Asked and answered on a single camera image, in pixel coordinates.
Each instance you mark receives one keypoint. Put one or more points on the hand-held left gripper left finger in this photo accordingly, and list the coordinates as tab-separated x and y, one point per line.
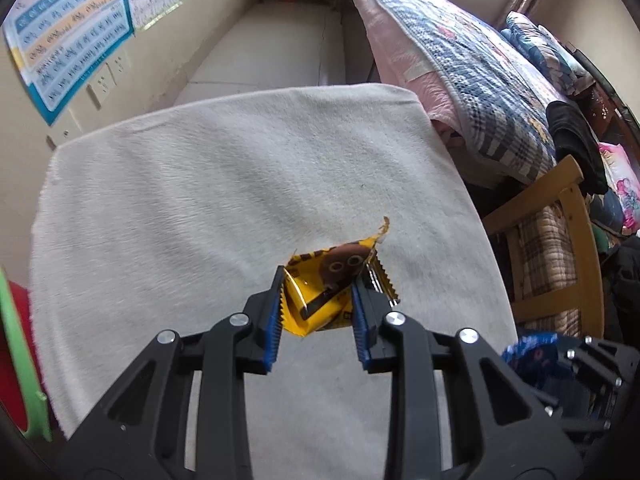
272	325

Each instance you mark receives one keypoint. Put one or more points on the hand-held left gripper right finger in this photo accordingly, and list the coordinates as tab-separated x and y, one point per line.
360	330

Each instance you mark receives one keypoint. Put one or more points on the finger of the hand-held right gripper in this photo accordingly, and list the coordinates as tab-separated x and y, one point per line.
605	360
555	410

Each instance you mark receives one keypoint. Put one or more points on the dark blue snack wrapper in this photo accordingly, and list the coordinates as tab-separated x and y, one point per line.
530	355

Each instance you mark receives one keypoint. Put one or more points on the yellow brown chocolate wrapper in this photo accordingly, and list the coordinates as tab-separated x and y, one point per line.
320	270

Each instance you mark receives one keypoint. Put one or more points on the red bin with green rim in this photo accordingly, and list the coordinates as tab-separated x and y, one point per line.
27	375

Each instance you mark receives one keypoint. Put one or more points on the plaid chair cushion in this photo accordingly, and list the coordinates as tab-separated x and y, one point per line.
545	260

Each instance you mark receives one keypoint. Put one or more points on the wooden chair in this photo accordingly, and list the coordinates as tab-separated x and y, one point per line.
582	240

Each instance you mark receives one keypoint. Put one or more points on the pink cartoon printed pillow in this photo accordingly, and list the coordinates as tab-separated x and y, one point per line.
622	185

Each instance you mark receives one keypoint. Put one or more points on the black clothing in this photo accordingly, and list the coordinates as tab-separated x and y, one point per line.
575	145

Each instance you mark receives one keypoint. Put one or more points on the dark bed headboard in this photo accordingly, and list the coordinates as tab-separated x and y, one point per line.
610	90

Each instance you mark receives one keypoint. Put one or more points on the bed with plaid quilt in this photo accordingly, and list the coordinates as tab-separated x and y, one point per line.
475	80

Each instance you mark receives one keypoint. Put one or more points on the pink blanket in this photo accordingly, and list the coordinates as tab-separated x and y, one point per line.
400	55

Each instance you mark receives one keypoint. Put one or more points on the floral pillow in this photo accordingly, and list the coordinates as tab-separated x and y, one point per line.
545	50

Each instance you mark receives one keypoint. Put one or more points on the white wall socket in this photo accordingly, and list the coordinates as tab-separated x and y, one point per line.
64	136
119	71
100	92

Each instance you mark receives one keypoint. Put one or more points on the blue alphabet wall poster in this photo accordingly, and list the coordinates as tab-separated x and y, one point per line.
65	35

